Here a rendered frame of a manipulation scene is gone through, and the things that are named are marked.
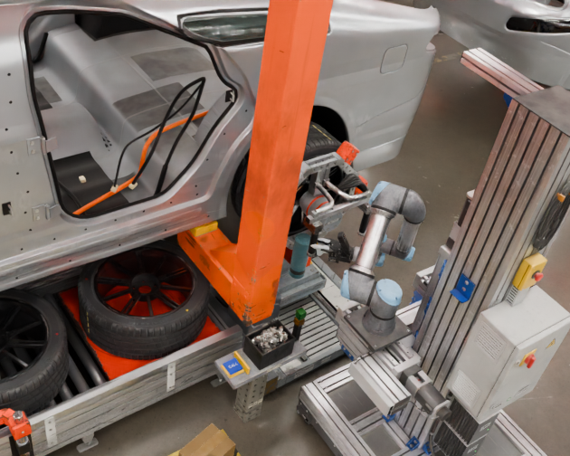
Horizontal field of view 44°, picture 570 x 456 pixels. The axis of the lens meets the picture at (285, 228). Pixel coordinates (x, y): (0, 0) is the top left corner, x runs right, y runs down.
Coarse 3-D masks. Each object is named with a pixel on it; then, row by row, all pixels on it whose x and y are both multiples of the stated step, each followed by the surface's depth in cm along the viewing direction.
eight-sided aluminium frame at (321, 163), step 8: (312, 160) 353; (320, 160) 356; (328, 160) 355; (336, 160) 357; (344, 160) 360; (304, 168) 348; (312, 168) 349; (320, 168) 353; (344, 168) 365; (352, 168) 370; (304, 176) 349; (344, 192) 386; (352, 192) 383; (344, 200) 389; (304, 232) 388; (320, 232) 390; (288, 240) 374; (288, 248) 379
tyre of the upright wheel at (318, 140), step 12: (312, 132) 362; (324, 132) 368; (312, 144) 353; (324, 144) 358; (336, 144) 363; (312, 156) 357; (240, 168) 361; (240, 180) 362; (240, 192) 363; (240, 204) 367; (240, 216) 378
